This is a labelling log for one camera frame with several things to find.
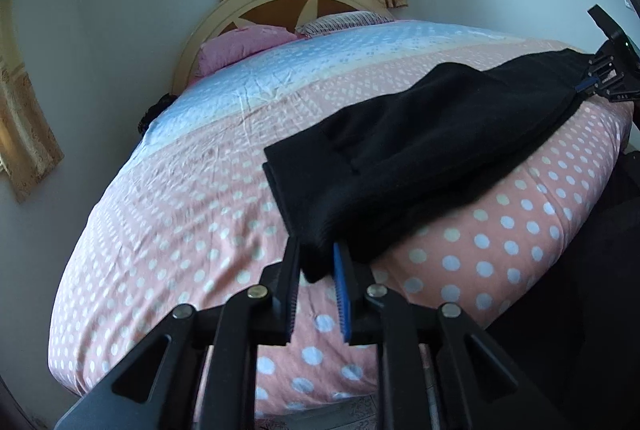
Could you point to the polka dot bed sheet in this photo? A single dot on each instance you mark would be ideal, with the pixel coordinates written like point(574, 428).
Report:
point(189, 218)

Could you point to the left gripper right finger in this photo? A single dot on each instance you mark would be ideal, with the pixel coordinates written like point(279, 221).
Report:
point(437, 369)

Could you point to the striped pillow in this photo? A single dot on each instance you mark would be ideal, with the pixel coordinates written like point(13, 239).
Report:
point(338, 22)

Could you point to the yellow left curtain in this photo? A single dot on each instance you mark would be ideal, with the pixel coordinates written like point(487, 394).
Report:
point(29, 150)

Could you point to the black bag beside bed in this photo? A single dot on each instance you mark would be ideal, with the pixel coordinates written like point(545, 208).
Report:
point(154, 111)

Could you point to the pink pillow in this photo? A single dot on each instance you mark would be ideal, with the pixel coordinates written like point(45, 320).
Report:
point(235, 45)

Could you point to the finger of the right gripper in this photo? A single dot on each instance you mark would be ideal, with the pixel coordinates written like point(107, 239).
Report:
point(587, 85)

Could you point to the black pants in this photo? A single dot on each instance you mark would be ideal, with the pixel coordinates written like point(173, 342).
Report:
point(371, 174)

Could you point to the cream arched wooden headboard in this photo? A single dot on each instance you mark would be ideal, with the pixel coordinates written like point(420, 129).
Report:
point(230, 14)

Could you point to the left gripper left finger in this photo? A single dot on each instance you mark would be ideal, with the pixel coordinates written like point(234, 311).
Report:
point(197, 369)

